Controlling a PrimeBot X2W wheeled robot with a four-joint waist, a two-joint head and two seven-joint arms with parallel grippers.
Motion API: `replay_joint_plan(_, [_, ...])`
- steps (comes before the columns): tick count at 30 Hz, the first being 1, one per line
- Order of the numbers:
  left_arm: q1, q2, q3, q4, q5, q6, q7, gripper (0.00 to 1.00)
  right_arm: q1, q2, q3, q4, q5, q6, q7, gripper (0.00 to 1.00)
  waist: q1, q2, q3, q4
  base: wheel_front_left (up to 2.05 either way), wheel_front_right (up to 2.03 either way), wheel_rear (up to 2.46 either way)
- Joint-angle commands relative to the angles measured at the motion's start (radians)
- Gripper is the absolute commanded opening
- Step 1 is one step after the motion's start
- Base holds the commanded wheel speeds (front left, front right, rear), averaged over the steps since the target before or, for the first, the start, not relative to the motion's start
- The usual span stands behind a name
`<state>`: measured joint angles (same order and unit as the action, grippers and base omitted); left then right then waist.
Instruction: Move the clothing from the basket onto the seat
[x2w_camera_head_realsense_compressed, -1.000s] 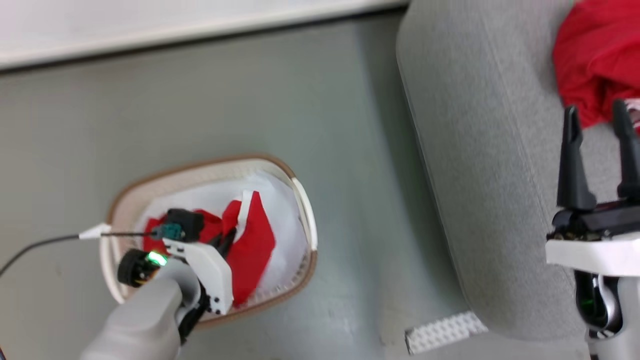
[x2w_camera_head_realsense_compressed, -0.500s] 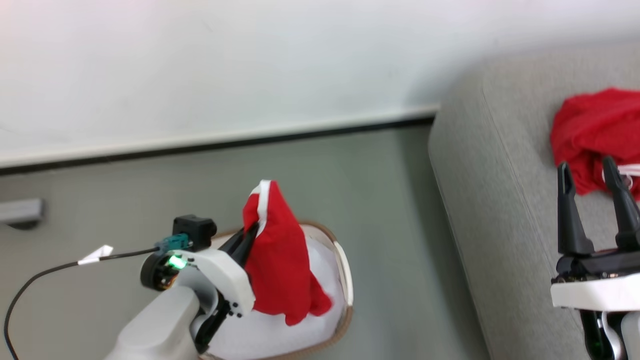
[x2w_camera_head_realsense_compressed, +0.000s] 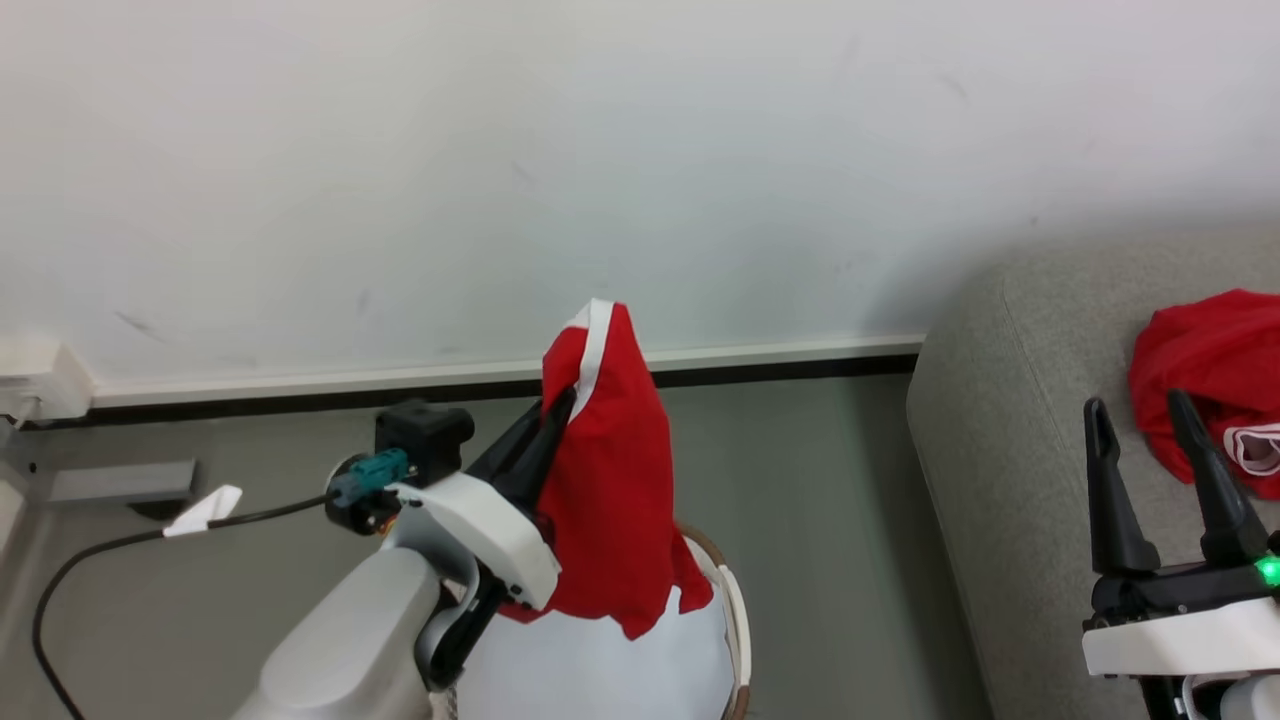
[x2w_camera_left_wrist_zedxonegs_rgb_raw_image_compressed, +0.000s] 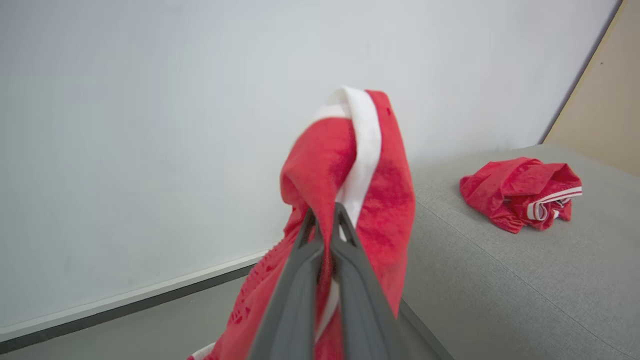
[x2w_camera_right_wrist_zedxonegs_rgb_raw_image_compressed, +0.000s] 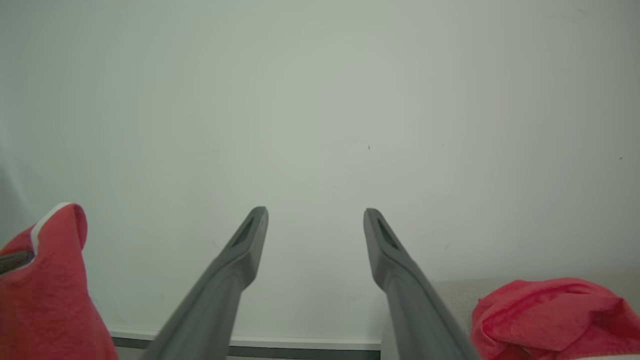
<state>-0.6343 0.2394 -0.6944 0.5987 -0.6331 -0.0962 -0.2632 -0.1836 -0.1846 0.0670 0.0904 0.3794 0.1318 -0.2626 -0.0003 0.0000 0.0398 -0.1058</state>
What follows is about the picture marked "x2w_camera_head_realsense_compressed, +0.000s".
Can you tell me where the white and black baseboard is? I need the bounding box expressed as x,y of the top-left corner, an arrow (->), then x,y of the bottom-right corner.
88,334 -> 927,413

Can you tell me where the teal cable connector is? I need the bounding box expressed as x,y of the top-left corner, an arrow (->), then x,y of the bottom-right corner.
325,447 -> 414,536

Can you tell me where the red garment white trim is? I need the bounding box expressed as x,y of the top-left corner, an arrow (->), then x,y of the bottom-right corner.
1128,289 -> 1280,501
498,298 -> 716,642

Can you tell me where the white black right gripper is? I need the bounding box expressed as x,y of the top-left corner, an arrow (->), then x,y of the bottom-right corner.
1081,389 -> 1280,680

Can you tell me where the white cable tag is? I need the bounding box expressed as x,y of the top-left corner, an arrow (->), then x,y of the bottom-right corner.
162,484 -> 245,539

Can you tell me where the grey fabric sofa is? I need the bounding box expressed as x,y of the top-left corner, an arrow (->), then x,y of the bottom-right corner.
905,233 -> 1280,720

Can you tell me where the black cable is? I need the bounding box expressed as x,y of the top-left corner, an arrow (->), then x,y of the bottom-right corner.
30,494 -> 337,720

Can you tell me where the white laundry basket tan rim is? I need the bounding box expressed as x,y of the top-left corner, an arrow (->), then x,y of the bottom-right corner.
430,520 -> 753,720

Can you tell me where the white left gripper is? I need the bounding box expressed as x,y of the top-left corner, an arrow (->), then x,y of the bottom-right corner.
384,387 -> 580,612

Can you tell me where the white wall adapter box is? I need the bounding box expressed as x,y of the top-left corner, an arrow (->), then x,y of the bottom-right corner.
0,343 -> 96,427

